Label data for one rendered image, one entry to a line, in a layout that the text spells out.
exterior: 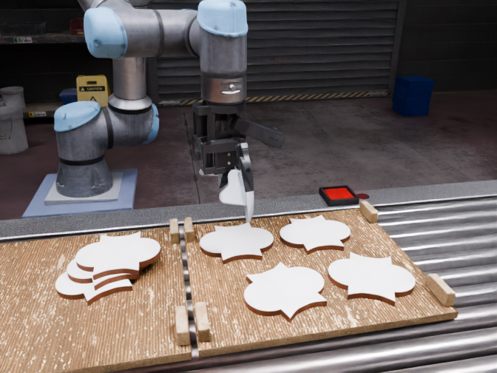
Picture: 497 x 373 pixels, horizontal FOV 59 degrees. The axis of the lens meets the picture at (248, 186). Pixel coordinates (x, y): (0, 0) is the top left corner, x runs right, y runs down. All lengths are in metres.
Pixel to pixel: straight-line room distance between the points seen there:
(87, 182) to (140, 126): 0.20
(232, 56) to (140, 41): 0.15
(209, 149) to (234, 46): 0.17
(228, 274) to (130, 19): 0.45
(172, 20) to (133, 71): 0.43
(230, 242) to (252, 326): 0.22
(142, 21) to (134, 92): 0.48
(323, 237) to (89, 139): 0.66
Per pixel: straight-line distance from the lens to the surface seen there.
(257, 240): 0.85
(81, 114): 1.19
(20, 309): 0.80
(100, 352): 0.68
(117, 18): 0.73
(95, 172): 1.24
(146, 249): 0.80
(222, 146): 0.73
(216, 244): 0.84
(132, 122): 1.22
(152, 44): 0.75
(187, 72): 5.42
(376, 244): 0.90
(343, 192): 1.11
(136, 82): 1.19
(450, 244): 0.99
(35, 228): 1.06
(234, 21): 0.69
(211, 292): 0.75
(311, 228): 0.90
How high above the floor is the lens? 1.41
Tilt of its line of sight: 25 degrees down
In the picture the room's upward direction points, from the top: straight up
